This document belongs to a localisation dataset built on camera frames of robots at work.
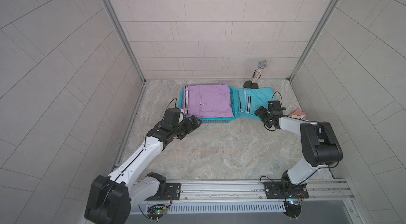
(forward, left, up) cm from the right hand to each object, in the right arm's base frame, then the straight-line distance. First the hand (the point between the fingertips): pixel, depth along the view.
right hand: (258, 112), depth 98 cm
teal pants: (+9, +3, +3) cm, 10 cm away
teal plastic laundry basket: (-7, +28, +6) cm, 30 cm away
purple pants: (+4, +31, +9) cm, 32 cm away
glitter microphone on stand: (+19, -1, +6) cm, 20 cm away
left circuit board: (-47, +55, +2) cm, 73 cm away
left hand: (-13, +36, +12) cm, 40 cm away
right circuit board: (-49, -3, -3) cm, 49 cm away
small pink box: (-3, -25, +1) cm, 25 cm away
